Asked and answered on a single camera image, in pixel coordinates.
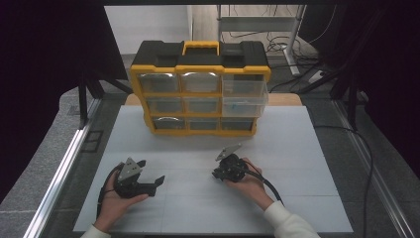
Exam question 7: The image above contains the person's right hand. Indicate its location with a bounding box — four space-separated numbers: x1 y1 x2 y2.
224 158 275 211

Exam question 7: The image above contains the long black floor cable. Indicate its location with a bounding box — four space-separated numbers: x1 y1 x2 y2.
313 124 374 238

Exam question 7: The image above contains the black frame stand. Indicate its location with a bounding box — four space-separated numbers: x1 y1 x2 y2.
298 73 368 131
77 73 134 131

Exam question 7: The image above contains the clear pushpin drawer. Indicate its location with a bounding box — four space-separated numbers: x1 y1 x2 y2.
221 74 269 118

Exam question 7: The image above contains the aluminium rail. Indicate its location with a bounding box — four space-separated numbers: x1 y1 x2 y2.
332 98 420 238
23 98 102 238

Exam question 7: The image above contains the white power strip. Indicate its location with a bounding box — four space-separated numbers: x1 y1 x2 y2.
308 69 327 84

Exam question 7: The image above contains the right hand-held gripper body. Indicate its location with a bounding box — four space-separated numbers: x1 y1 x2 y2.
214 143 250 183

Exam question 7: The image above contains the group of small clear bins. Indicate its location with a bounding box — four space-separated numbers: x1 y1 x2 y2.
137 71 256 132

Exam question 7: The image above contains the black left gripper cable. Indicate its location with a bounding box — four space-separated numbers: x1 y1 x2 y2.
96 163 124 220

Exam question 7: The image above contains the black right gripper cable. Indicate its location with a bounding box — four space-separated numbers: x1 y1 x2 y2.
245 158 285 206

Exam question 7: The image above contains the person's left hand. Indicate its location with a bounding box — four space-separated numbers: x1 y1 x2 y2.
93 170 150 234

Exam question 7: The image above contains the tangle of black cables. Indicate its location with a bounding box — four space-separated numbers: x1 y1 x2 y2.
227 4 338 94

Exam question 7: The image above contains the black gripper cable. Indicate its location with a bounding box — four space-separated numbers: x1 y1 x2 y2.
245 158 285 206
96 163 124 220

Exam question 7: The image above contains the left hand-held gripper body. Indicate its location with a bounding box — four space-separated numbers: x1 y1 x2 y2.
113 157 157 199

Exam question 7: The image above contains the yellow black organizer box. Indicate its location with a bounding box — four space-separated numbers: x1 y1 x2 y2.
129 40 272 138

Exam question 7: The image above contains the grey metal stand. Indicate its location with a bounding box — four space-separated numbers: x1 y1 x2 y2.
216 4 307 77

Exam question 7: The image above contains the black curtain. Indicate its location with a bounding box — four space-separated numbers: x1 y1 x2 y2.
306 4 420 181
0 0 129 203

